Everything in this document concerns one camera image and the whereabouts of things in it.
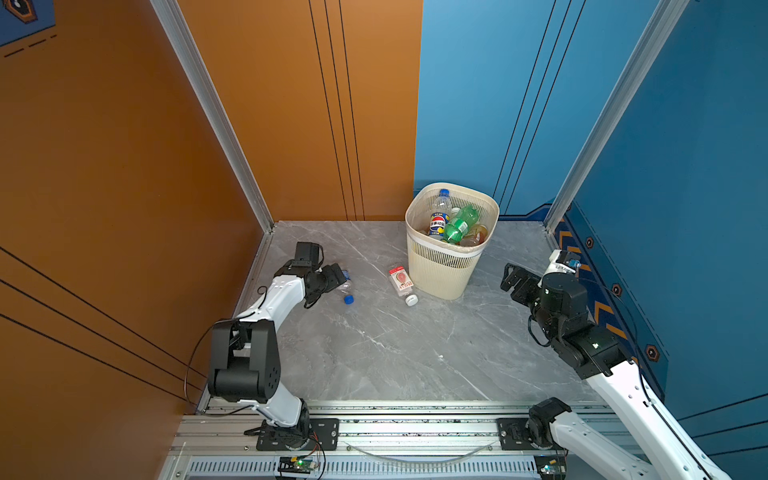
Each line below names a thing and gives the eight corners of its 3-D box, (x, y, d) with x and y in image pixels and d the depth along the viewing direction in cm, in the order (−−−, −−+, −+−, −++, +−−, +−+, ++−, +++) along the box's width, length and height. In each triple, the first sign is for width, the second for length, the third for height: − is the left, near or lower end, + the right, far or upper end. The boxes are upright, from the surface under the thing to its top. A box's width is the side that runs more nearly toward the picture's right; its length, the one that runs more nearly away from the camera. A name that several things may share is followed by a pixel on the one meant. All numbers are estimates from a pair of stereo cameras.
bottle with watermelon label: (403, 310, 97) (403, 303, 94) (387, 275, 106) (387, 268, 103) (419, 304, 99) (420, 297, 95) (402, 270, 107) (402, 263, 104)
